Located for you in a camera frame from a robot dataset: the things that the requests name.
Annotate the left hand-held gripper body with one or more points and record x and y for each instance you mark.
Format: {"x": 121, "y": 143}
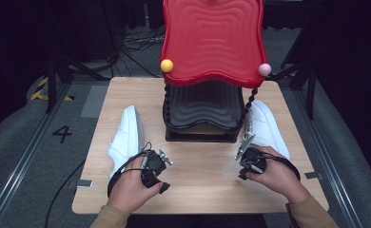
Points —
{"x": 153, "y": 164}

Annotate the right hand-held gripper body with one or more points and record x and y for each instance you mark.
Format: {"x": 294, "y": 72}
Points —
{"x": 253, "y": 160}

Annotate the white sneaker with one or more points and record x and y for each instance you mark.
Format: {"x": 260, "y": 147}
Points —
{"x": 266, "y": 126}
{"x": 126, "y": 136}

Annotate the red and black shoe rack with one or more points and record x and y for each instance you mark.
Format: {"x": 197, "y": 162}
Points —
{"x": 212, "y": 41}

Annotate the person's right hand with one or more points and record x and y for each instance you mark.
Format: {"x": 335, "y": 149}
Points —
{"x": 278, "y": 174}

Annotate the person's left hand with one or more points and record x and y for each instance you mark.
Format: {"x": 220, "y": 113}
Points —
{"x": 129, "y": 186}

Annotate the grey tape piece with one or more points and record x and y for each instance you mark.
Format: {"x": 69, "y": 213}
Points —
{"x": 82, "y": 183}
{"x": 313, "y": 175}

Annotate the black metal stand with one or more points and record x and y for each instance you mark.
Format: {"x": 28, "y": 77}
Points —
{"x": 51, "y": 85}
{"x": 310, "y": 91}

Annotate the yellow black hazard tape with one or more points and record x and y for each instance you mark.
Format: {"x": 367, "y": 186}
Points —
{"x": 39, "y": 91}

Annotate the metal floor rail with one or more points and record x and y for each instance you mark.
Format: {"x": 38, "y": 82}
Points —
{"x": 329, "y": 164}
{"x": 22, "y": 164}

